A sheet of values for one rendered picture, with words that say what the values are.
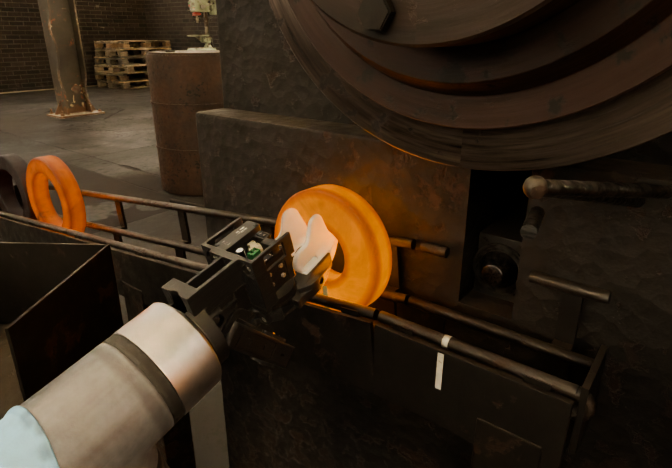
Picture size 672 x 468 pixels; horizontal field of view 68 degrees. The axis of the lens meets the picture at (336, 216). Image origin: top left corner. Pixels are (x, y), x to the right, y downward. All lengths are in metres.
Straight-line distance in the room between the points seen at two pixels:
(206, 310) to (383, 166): 0.26
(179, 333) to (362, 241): 0.21
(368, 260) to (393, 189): 0.09
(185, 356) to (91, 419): 0.08
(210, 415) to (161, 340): 1.09
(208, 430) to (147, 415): 1.05
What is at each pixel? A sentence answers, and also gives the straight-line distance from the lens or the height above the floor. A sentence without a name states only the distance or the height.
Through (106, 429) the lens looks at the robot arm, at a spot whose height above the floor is 0.72.
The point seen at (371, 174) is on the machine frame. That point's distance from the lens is 0.59.
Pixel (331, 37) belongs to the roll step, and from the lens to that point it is 0.46.
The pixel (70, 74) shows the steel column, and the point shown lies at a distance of 7.35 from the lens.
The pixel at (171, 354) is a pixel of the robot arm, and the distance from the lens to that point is 0.42.
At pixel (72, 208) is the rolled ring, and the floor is 0.66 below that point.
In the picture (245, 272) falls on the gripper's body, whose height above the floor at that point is 0.78.
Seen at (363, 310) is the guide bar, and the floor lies 0.71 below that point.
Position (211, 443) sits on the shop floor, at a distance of 1.43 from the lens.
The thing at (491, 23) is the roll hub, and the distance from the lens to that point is 0.31.
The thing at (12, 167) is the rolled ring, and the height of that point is 0.71.
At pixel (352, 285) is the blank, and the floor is 0.72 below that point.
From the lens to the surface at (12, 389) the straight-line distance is 0.70.
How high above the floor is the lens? 0.98
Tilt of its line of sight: 20 degrees down
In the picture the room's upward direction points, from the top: straight up
